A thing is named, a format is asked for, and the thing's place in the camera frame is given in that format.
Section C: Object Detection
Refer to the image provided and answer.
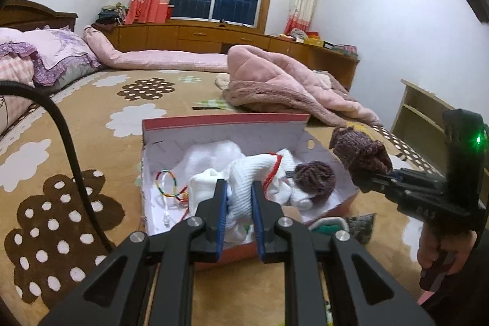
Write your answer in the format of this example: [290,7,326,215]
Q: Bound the items on cabinet top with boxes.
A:
[279,27,358,58]

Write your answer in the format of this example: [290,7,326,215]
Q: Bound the wooden shelf unit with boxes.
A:
[391,79,453,172]

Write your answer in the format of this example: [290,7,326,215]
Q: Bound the person's right hand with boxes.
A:
[417,223,477,292]

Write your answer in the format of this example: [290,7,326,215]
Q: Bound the brown wooden headboard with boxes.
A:
[0,0,78,31]

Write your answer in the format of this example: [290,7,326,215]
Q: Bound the maroon knit sock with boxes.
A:
[292,160,336,201]
[329,126,393,174]

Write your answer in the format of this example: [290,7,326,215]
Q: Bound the red cardboard box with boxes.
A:
[141,113,358,263]

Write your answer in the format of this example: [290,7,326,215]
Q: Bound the long pink bolster quilt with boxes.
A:
[83,26,228,73]

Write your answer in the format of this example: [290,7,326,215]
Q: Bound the pile of folded clothes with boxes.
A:
[92,2,128,31]

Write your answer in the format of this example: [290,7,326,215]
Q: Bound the wooden window cabinet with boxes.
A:
[104,23,358,89]

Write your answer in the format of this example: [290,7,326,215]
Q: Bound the pink quilted blanket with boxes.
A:
[223,45,381,127]

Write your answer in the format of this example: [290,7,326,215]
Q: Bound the white soft cloth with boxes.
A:
[172,141,312,246]

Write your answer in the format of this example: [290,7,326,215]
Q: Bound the colourful beaded bracelet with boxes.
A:
[154,170,190,201]

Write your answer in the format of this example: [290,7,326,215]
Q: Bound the green white knit sock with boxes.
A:
[308,217,351,242]

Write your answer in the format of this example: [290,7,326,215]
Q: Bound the black cable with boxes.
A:
[0,80,115,254]

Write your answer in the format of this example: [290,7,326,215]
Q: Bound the pink checkered cartoon pillow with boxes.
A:
[0,42,36,133]

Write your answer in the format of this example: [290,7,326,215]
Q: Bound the purple ruffled pillow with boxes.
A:
[1,26,104,94]

